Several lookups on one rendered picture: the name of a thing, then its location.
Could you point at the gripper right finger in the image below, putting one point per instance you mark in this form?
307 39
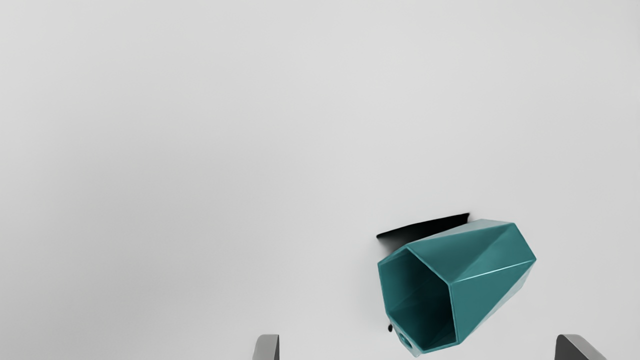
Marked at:
575 350

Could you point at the teal faceted mug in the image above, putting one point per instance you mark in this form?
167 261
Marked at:
480 280

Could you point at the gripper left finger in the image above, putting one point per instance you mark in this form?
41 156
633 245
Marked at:
266 349

